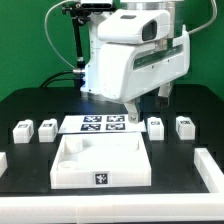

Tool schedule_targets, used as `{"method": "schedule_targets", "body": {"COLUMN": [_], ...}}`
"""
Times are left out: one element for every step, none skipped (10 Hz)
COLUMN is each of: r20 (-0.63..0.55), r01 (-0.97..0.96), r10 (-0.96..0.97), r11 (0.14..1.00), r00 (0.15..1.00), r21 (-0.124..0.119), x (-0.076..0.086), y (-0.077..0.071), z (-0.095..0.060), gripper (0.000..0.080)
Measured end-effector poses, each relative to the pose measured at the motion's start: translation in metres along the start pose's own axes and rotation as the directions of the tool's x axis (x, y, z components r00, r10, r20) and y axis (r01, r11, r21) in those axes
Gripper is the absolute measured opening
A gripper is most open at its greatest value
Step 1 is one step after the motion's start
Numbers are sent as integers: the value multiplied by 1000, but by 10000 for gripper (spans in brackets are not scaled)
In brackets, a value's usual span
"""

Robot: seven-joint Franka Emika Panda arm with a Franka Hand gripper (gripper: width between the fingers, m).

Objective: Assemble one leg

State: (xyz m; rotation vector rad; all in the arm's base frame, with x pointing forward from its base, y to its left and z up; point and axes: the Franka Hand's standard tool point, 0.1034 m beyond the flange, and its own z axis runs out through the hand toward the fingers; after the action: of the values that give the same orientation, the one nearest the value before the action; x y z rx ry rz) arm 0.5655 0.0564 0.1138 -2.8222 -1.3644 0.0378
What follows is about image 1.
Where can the white U-shaped fence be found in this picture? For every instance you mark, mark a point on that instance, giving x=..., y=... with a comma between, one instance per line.
x=207, y=206

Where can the white square tabletop part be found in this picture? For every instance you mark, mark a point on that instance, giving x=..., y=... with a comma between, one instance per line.
x=101, y=160

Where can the white sheet with tags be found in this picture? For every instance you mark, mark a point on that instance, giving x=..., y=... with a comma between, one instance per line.
x=99, y=123

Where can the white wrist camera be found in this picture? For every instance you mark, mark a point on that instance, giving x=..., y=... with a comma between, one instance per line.
x=135, y=26

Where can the black camera stand pole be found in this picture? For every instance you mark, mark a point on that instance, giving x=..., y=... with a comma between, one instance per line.
x=79, y=17

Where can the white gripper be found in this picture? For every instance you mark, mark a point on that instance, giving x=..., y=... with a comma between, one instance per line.
x=129, y=71

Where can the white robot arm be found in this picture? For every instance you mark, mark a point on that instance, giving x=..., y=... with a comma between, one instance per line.
x=103, y=9

